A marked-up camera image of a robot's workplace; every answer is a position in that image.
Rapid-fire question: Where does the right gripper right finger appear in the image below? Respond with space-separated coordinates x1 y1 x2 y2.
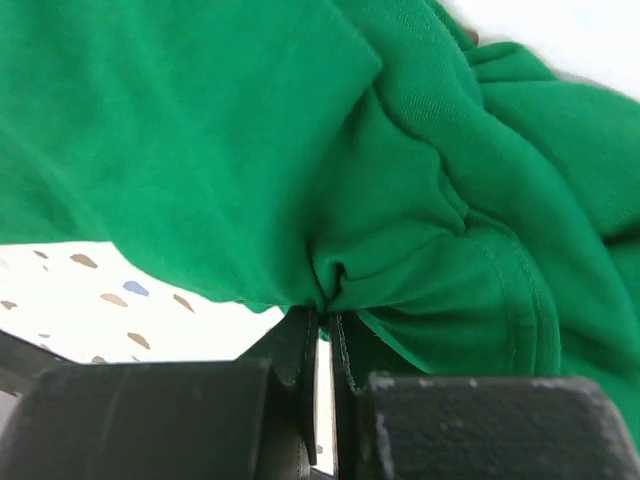
328 313 639 479

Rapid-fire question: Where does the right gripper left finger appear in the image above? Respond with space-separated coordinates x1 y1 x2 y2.
1 307 319 480

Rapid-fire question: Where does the green t-shirt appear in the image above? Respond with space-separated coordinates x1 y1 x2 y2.
0 0 640 381

